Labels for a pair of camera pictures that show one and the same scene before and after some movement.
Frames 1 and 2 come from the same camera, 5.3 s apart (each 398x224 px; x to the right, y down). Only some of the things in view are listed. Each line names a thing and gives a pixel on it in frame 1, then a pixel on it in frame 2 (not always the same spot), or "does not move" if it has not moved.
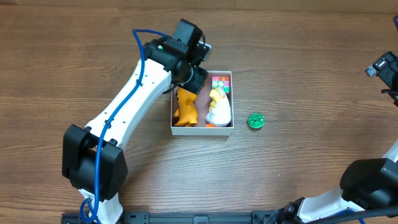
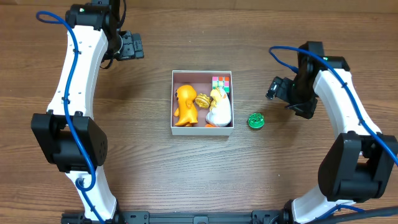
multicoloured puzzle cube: (221, 81) does not move
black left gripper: (199, 78) → (125, 50)
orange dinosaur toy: (187, 112) does not move
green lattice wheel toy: (256, 120) does not move
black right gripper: (389, 72) → (298, 106)
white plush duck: (219, 111) does not move
